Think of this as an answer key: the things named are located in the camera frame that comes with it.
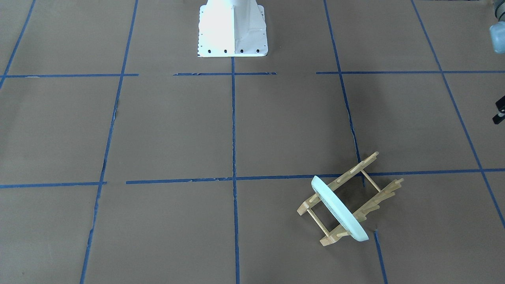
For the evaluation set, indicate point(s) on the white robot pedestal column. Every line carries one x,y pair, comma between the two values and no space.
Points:
228,28

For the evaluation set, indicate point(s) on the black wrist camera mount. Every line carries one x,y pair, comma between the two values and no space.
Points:
500,116

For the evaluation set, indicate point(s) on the light green ceramic plate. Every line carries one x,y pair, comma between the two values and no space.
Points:
337,208

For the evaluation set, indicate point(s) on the wooden plate rack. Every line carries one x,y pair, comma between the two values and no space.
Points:
360,204

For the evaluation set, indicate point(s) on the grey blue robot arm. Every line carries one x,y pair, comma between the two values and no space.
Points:
497,31

